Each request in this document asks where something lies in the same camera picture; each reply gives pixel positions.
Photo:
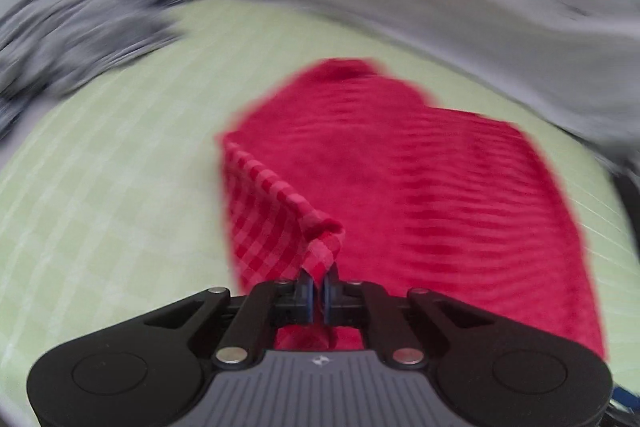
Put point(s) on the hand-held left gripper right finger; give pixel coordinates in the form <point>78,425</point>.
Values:
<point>326,295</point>

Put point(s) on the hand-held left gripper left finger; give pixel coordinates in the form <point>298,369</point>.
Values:
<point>311,295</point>

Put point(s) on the red checked cloth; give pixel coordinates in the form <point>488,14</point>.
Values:
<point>400,187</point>

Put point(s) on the light green checked bed sheet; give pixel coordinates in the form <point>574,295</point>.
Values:
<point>130,167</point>

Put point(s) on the grey striped garment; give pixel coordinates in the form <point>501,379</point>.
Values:
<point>75,39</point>

